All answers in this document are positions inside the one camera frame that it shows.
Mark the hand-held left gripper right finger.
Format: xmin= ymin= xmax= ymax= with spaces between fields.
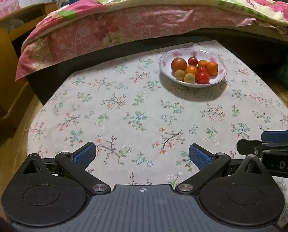
xmin=174 ymin=143 xmax=271 ymax=194

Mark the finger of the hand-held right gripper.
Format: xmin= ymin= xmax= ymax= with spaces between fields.
xmin=261 ymin=130 xmax=288 ymax=142
xmin=236 ymin=139 xmax=288 ymax=155

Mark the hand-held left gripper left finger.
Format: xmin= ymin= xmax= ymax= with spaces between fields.
xmin=23 ymin=142 xmax=112 ymax=195

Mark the white floral rimmed plate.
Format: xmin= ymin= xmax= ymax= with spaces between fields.
xmin=158 ymin=48 xmax=228 ymax=88

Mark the large red tomato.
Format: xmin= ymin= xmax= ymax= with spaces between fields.
xmin=171 ymin=57 xmax=188 ymax=72

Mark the floral print tablecloth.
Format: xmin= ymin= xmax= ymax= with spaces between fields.
xmin=26 ymin=40 xmax=288 ymax=230

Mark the white mattress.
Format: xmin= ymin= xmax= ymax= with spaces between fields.
xmin=238 ymin=25 xmax=288 ymax=44

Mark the yellow wooden cabinet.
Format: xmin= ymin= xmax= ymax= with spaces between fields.
xmin=0 ymin=1 xmax=60 ymax=127

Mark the pink floral bedsheet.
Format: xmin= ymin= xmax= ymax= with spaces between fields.
xmin=15 ymin=6 xmax=258 ymax=83

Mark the grey cloth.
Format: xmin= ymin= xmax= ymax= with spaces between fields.
xmin=4 ymin=18 xmax=26 ymax=30

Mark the dark bed frame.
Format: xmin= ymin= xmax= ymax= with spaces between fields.
xmin=25 ymin=26 xmax=288 ymax=105

